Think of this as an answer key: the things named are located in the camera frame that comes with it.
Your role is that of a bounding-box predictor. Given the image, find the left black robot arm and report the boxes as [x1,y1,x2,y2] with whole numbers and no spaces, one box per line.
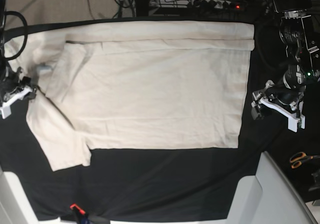
[251,0,320,132]

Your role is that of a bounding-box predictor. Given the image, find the black table cloth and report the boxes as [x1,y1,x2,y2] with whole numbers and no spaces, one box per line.
[0,21,287,222]

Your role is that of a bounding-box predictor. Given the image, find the red black spring clamp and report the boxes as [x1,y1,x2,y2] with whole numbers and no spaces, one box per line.
[69,203,111,224]

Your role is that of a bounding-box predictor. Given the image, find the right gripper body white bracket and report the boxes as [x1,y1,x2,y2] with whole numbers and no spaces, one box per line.
[0,67,37,119]

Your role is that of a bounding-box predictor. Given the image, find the orange handled scissors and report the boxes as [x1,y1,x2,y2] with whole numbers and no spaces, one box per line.
[289,151,320,169]

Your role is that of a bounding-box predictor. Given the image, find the grey white table frame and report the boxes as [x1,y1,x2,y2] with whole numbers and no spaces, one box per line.
[0,152,318,224]

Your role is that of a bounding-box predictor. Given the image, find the cream white T-shirt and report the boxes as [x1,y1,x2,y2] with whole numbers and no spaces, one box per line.
[9,21,255,171]

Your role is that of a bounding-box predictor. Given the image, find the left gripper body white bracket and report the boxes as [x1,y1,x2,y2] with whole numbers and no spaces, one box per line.
[251,80,306,132]

